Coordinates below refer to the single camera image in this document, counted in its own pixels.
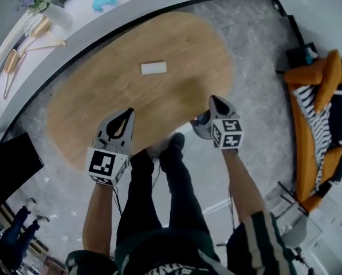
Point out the wooden clothes hanger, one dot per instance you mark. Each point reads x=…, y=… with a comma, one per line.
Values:
x=49, y=46

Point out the black white striped blanket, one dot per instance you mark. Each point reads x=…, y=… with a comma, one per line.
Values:
x=321, y=130

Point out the grey chair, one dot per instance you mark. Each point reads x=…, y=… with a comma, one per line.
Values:
x=296, y=233

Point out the person's green striped shirt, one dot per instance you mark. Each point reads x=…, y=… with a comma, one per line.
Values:
x=165, y=256

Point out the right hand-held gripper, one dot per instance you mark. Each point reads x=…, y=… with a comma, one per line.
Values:
x=229, y=133

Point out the black flat screen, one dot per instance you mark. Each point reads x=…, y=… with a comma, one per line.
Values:
x=7, y=170

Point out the black metal rack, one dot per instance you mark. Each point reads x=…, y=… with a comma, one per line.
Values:
x=291, y=195

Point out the person's left forearm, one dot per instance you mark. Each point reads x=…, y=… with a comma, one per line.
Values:
x=99, y=213

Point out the orange sofa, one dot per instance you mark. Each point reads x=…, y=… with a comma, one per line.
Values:
x=304, y=153

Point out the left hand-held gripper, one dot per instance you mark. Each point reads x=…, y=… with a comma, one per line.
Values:
x=102, y=165

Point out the black box with blue items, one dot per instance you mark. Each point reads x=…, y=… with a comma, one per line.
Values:
x=301, y=57

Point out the orange cushion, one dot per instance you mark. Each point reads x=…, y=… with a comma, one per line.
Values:
x=328, y=82

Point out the person's black trousers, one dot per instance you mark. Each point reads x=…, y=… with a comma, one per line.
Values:
x=173, y=199

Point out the wooden paddle brush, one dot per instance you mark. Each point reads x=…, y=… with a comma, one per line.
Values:
x=10, y=62
x=40, y=27

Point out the white vase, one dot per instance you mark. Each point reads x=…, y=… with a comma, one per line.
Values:
x=59, y=15

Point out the person's black shoe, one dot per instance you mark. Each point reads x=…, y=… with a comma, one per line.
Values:
x=177, y=140

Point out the teal curved toy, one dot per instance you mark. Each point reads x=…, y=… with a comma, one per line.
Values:
x=103, y=2

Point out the person's right forearm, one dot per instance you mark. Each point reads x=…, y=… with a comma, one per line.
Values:
x=243, y=188

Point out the white paper trash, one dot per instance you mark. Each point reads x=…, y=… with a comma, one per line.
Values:
x=153, y=68

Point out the long white cabinet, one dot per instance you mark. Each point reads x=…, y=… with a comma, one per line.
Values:
x=82, y=30

